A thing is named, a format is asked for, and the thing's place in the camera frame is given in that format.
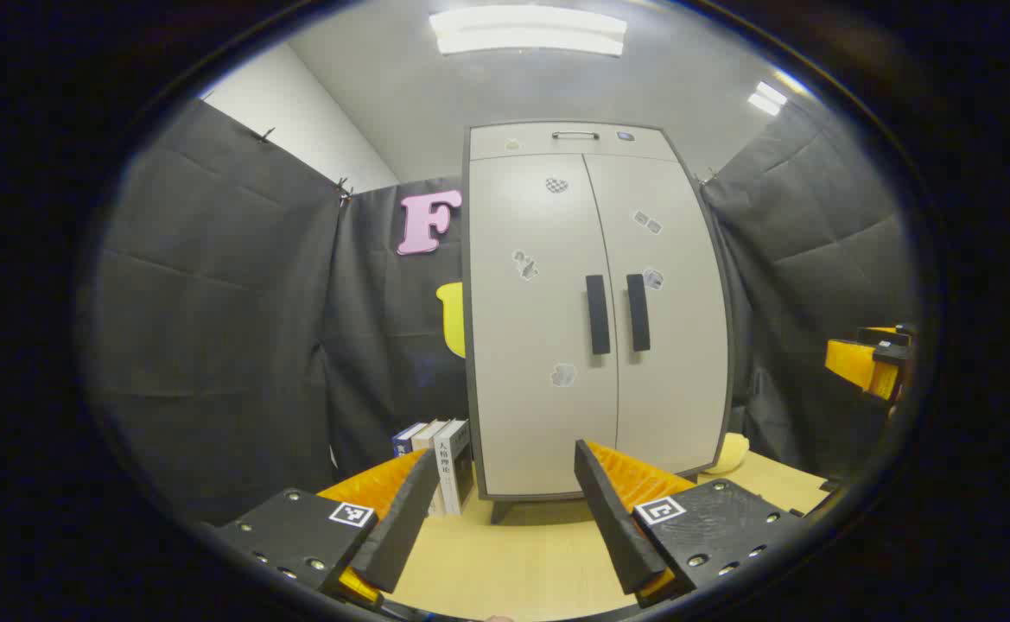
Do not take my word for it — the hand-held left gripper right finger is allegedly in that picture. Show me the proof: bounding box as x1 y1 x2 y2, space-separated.
574 439 808 608

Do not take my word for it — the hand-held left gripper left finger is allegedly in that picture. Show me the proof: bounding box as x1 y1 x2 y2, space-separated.
211 447 441 610

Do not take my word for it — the grey cabinet door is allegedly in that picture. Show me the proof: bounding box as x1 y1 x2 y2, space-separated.
584 154 730 476
468 154 619 498

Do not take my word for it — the grey double-door shoe cabinet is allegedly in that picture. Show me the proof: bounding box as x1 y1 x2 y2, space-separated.
461 121 735 524

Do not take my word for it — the grey cabinet drawer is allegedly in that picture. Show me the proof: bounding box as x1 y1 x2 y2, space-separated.
470 124 678 162

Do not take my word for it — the white book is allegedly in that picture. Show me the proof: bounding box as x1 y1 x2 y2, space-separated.
432 419 474 517

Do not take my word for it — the beige book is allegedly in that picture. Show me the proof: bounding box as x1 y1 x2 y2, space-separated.
411 421 449 517

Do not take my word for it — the yellow soft object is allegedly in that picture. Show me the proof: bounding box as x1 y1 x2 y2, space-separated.
699 432 751 476

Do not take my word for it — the small ceiling light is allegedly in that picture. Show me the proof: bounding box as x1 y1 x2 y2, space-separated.
746 80 789 117

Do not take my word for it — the large ceiling light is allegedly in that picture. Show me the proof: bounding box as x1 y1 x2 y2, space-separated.
429 7 628 58

